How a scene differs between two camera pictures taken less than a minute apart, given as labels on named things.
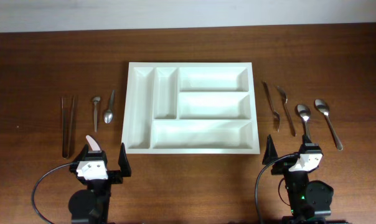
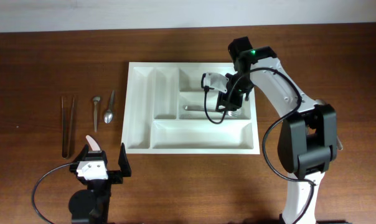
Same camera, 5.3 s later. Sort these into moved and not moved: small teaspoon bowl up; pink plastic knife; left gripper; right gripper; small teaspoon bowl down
Moved: right gripper
Not moved: left gripper; small teaspoon bowl up; pink plastic knife; small teaspoon bowl down
